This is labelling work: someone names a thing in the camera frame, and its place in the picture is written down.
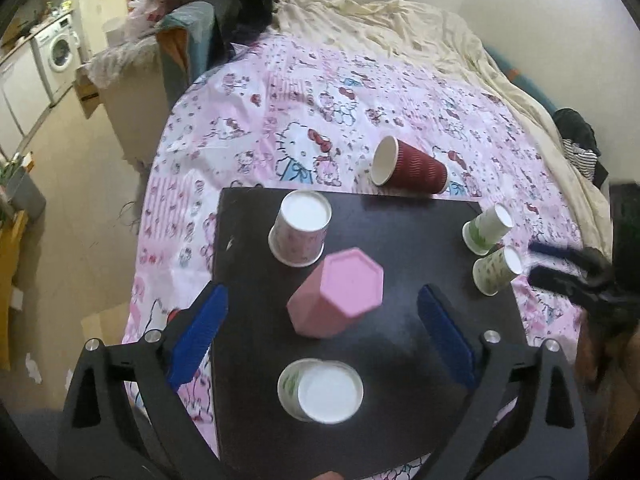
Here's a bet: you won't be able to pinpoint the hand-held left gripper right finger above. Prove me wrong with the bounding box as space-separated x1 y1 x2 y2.
416 284 591 480

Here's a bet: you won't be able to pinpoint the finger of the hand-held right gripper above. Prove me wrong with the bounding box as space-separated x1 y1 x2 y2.
529 265 601 306
529 242 608 273

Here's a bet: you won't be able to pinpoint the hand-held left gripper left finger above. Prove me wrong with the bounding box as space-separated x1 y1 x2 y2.
56 282 230 480

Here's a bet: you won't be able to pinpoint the small green cartoon print cup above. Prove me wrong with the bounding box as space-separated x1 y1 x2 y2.
472 245 524 296

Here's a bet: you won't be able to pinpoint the white cup green leaf print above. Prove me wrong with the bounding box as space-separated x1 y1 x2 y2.
461 203 516 256

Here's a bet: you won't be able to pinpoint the pink hexagonal cup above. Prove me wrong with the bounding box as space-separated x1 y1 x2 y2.
287 247 385 337

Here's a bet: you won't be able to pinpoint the white paper cup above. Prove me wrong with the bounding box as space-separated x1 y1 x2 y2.
277 358 364 424

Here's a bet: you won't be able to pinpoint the white cartoon cat print cup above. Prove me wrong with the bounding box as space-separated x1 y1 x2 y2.
268 190 333 267

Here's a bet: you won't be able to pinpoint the person's right forearm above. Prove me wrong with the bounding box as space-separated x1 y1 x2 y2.
575 310 640 401

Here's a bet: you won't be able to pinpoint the red ribbed paper cup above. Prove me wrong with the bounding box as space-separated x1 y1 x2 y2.
370 136 449 195

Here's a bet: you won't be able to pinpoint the striped garment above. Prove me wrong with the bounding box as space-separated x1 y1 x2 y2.
564 140 598 178

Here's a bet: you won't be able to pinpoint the black board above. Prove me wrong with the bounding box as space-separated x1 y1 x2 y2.
210 187 531 478

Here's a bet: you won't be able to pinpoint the black garment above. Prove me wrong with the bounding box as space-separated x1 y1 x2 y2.
552 108 608 186

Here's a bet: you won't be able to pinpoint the yellow wooden chair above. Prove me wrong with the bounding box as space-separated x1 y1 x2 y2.
0 210 28 371

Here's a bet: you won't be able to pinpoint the beige cabinet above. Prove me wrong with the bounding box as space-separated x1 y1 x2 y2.
100 75 171 166

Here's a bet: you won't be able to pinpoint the grey trash bin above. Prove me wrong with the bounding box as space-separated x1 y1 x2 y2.
5 167 47 213

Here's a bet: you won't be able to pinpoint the pink cartoon print blanket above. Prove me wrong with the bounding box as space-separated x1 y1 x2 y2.
122 32 586 480

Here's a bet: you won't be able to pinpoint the cardboard box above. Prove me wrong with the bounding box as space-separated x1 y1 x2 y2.
75 62 101 120

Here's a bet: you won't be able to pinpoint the cream duvet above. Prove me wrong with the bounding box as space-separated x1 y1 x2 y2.
272 0 613 251

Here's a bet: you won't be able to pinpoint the floral cover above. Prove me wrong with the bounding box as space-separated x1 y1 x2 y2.
87 35 161 88

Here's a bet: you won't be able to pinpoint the blue jeans garment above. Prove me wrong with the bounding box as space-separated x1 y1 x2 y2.
155 0 221 91

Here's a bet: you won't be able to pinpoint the white kitchen cabinets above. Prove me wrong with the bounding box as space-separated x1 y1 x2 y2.
0 40 51 156

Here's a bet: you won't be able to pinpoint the white washing machine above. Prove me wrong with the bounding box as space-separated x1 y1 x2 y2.
32 14 82 103

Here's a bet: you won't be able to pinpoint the pink plastic bag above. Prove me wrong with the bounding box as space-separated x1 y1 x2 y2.
127 0 166 26

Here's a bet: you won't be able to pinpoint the black bag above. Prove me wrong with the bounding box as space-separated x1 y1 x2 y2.
192 0 291 46

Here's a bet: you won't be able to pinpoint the teal bed frame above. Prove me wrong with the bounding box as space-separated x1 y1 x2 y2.
487 45 558 116

